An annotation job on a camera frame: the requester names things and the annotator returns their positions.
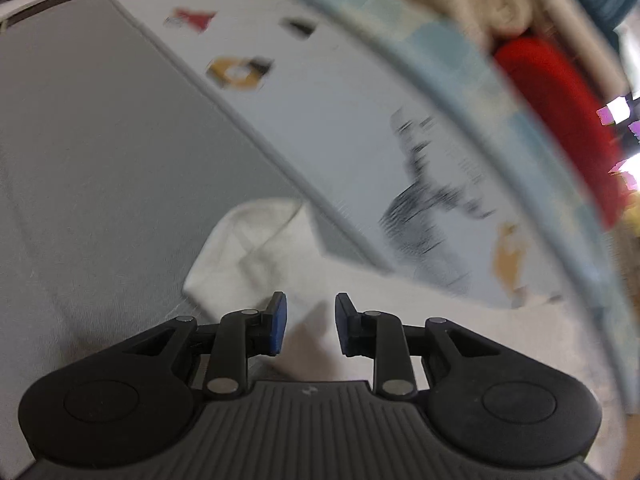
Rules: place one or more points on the printed blanket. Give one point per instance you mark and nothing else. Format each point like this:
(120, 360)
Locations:
(325, 110)

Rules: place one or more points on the white small garment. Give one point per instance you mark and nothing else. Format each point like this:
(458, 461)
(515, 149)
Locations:
(240, 260)

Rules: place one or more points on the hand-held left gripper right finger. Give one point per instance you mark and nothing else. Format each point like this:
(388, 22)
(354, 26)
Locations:
(343, 323)

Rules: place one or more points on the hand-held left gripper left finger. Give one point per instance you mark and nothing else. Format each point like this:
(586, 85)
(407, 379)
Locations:
(279, 323)

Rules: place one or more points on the red cushion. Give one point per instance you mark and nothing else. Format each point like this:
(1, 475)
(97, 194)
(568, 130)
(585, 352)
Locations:
(550, 100)

